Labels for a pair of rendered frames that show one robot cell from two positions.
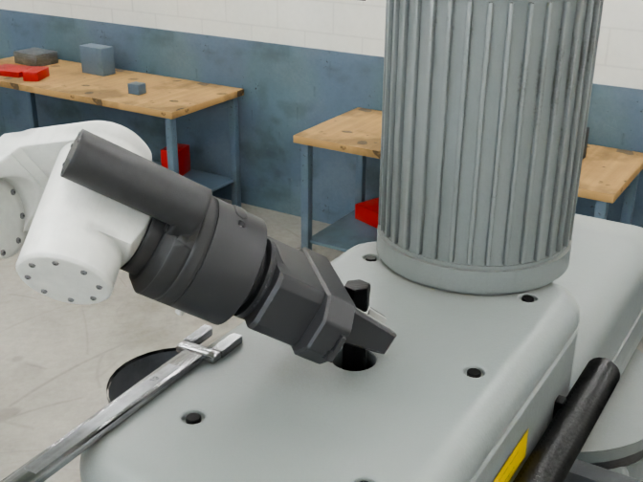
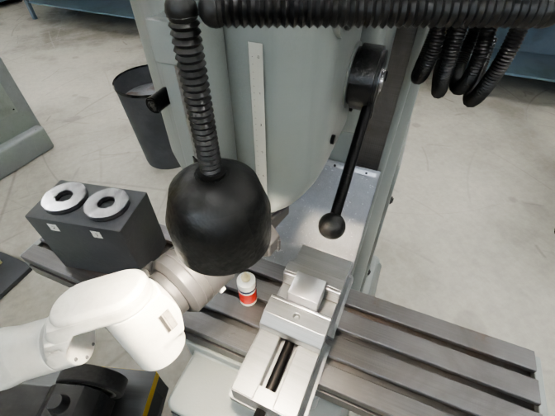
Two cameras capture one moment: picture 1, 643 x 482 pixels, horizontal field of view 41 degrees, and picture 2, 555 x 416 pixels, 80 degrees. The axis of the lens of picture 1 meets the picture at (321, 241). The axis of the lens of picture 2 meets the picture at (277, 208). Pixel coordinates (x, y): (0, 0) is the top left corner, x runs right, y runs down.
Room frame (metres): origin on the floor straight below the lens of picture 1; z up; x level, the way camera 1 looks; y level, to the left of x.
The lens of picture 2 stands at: (0.25, 0.01, 1.62)
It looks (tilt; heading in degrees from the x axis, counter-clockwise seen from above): 46 degrees down; 351
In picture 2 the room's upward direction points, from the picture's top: straight up
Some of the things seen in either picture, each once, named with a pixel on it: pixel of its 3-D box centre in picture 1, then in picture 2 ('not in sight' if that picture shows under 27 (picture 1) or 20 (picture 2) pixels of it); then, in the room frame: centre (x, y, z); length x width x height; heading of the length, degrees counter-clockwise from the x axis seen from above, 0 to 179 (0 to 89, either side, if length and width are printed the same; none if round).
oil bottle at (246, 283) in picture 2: not in sight; (246, 286); (0.63, 0.01, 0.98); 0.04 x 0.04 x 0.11
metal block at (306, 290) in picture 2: not in sight; (305, 294); (0.57, -0.10, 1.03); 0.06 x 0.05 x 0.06; 56
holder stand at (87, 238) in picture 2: not in sight; (102, 229); (0.81, 0.33, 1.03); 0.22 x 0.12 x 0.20; 69
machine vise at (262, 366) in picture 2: not in sight; (299, 319); (0.54, -0.09, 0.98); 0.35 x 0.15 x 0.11; 146
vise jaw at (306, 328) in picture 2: not in sight; (295, 323); (0.52, -0.07, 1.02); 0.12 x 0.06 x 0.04; 56
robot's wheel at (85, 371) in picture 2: not in sight; (92, 381); (0.66, 0.52, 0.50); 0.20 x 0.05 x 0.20; 76
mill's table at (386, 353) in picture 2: not in sight; (249, 306); (0.63, 0.01, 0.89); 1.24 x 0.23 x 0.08; 58
